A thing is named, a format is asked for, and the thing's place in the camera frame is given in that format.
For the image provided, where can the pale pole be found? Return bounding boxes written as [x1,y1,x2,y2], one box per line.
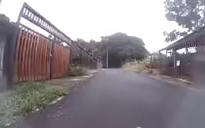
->
[105,46,109,69]

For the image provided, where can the group of dark trees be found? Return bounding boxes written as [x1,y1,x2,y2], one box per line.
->
[71,32,150,69]

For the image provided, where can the green bush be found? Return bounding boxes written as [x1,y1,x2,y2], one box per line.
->
[68,64,89,77]

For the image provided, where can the overgrown weedy verge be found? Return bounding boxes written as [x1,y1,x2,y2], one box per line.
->
[121,59,161,76]

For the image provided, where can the grey asphalt road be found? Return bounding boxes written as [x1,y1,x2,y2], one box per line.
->
[9,68,205,128]

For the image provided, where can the red-brown wooden fence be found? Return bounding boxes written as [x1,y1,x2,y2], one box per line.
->
[13,2,104,84]

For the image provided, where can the grass verge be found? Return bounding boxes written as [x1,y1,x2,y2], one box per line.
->
[0,71,98,128]

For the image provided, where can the building with roofed porch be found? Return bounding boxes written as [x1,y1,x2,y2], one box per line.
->
[149,23,205,88]

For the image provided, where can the large leafy tree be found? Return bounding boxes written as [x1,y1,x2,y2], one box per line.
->
[163,0,205,44]

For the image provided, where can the building with corrugated wall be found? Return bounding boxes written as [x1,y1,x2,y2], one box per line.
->
[0,0,19,93]

